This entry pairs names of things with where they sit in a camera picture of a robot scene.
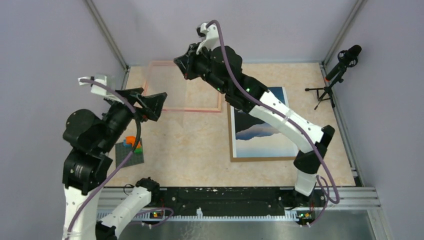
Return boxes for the grey building baseplate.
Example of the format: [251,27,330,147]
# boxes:
[114,141,145,169]

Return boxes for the pink wooden picture frame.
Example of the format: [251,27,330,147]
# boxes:
[141,60,223,114]

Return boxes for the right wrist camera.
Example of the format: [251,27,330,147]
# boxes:
[196,22,219,55]

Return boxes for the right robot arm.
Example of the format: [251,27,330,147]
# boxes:
[173,43,335,206]

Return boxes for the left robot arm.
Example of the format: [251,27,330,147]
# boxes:
[62,87,168,240]

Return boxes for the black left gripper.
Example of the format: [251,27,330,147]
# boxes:
[98,86,168,151]

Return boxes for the black microphone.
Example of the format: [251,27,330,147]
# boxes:
[325,44,362,82]

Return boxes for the aluminium rail front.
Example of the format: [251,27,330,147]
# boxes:
[97,187,381,210]

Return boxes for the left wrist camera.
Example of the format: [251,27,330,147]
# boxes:
[78,74,115,99]

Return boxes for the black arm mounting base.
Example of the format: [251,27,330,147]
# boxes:
[147,187,325,217]

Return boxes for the black microphone tripod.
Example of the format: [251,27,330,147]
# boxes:
[304,71,345,110]

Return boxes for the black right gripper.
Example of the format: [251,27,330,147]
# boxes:
[174,42,228,95]

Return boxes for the white cable duct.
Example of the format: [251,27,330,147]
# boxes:
[91,207,316,222]

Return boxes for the colourful toy bricks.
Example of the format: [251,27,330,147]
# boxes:
[123,136,143,154]

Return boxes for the landscape photo print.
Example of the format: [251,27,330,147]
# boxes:
[231,86,300,159]

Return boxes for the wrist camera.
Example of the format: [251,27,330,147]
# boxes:
[196,22,219,55]
[78,74,115,99]

